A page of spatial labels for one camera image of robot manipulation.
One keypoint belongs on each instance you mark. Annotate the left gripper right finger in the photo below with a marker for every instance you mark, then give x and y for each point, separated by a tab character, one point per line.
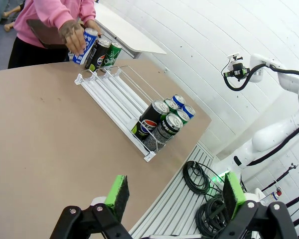
233	194

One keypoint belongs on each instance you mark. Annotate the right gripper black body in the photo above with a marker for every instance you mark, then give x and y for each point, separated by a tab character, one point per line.
237	70

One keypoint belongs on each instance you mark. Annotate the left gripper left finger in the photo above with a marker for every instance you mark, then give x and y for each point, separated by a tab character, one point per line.
118	191

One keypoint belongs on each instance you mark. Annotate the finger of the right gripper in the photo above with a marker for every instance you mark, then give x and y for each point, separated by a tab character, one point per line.
244	71
227	74

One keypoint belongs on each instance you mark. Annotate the blue Pocari Sweat can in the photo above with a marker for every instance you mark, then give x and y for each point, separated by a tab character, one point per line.
190	111
89	42
179	99

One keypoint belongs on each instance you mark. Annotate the green Chilsung cider can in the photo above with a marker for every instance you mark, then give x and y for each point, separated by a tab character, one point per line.
183	115
171	104
112	56

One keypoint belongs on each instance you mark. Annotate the dark brown serving tray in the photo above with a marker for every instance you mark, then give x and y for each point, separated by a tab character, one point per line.
43	33

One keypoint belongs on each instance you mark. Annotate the person's right forearm pink sleeve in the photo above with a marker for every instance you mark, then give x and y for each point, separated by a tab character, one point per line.
62	15

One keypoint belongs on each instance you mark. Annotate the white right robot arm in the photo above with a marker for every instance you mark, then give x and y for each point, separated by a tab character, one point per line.
271	137

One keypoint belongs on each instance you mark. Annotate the person's left forearm pink sleeve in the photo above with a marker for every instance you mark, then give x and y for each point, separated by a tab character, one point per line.
87	10

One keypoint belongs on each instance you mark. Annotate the person in pink hoodie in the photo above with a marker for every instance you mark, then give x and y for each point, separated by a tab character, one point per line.
27	22

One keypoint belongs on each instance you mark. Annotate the person's left hand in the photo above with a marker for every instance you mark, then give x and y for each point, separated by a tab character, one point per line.
92	25

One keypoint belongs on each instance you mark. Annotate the person's tattooed right hand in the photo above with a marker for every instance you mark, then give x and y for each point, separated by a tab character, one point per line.
72	37

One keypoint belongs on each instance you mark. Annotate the plastic bottle red cap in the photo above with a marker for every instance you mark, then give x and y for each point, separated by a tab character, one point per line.
271	198

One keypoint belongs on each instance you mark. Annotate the black Pepsi can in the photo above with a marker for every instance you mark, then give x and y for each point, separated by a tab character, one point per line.
149	119
98	56
164	134

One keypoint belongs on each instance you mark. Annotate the white desk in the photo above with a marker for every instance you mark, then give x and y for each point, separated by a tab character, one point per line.
129	32

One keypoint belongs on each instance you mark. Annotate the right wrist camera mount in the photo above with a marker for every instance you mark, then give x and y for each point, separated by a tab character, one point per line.
233	55

